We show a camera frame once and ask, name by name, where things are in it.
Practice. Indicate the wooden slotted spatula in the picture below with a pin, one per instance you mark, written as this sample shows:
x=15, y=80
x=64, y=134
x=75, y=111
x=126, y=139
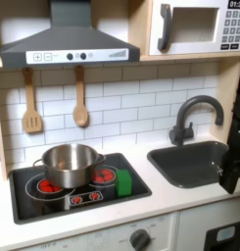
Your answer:
x=32, y=121

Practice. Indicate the steel pot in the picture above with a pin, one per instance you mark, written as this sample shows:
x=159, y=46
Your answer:
x=71, y=170

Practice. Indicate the grey range hood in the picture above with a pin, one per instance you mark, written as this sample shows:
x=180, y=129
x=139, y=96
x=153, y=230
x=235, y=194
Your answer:
x=75, y=42

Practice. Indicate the dark grey sink basin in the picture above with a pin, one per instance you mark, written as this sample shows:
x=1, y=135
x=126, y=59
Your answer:
x=190, y=165

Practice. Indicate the green block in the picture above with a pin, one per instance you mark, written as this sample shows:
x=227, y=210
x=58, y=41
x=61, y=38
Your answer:
x=123, y=183

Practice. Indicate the white toy microwave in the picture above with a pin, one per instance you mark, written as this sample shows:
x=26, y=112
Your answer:
x=196, y=44

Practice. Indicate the wooden spoon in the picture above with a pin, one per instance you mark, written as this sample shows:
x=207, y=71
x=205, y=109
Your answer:
x=80, y=114

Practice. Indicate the dark grey curved tap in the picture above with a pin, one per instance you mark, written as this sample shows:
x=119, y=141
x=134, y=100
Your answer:
x=182, y=130

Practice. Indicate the grey oven knob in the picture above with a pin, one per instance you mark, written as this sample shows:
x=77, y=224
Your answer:
x=139, y=240

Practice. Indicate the black toy stove top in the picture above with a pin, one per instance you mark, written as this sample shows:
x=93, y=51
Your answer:
x=30, y=209

